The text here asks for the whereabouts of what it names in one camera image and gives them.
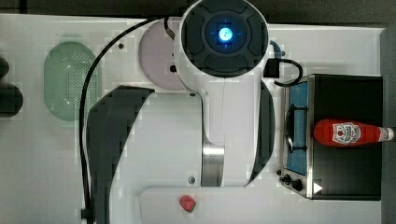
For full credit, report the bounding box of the red felt ketchup bottle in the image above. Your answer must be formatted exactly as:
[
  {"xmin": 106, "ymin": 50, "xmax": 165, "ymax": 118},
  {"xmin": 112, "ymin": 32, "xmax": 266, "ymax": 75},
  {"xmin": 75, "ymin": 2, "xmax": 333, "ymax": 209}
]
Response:
[{"xmin": 314, "ymin": 119, "xmax": 395, "ymax": 147}]

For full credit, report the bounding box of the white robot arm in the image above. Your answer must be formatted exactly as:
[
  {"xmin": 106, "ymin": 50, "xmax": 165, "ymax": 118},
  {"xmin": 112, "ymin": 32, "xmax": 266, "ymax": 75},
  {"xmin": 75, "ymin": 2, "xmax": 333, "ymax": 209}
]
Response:
[{"xmin": 86, "ymin": 0, "xmax": 274, "ymax": 224}]

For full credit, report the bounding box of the silver toaster oven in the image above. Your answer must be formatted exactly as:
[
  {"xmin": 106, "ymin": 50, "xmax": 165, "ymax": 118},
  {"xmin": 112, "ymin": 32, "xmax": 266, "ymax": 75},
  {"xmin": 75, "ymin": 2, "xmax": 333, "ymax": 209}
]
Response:
[{"xmin": 277, "ymin": 75, "xmax": 387, "ymax": 201}]

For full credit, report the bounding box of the lilac round plate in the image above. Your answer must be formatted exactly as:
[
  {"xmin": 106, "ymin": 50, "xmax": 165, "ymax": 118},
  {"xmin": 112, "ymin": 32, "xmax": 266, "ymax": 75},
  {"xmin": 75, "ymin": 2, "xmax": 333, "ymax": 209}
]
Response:
[{"xmin": 138, "ymin": 19, "xmax": 183, "ymax": 91}]

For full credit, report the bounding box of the red felt strawberry on table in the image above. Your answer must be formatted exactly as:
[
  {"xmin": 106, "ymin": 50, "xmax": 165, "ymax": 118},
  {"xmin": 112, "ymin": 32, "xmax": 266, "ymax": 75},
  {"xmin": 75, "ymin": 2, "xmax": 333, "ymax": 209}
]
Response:
[{"xmin": 179, "ymin": 195, "xmax": 196, "ymax": 213}]

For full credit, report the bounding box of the blue bowl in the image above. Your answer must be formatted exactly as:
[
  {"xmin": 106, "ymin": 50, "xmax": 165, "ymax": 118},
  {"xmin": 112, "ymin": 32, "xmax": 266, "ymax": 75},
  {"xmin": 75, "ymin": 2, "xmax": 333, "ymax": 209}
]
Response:
[{"xmin": 270, "ymin": 41, "xmax": 283, "ymax": 59}]

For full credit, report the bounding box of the green perforated colander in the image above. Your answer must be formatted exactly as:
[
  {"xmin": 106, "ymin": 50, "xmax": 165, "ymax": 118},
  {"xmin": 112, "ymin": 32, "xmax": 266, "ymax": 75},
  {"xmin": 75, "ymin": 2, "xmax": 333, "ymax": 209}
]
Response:
[{"xmin": 44, "ymin": 41, "xmax": 95, "ymax": 121}]

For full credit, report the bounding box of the black pot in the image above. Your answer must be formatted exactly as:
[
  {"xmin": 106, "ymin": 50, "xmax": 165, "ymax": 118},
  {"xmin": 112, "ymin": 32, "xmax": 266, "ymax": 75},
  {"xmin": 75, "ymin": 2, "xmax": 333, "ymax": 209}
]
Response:
[{"xmin": 0, "ymin": 83, "xmax": 23, "ymax": 118}]

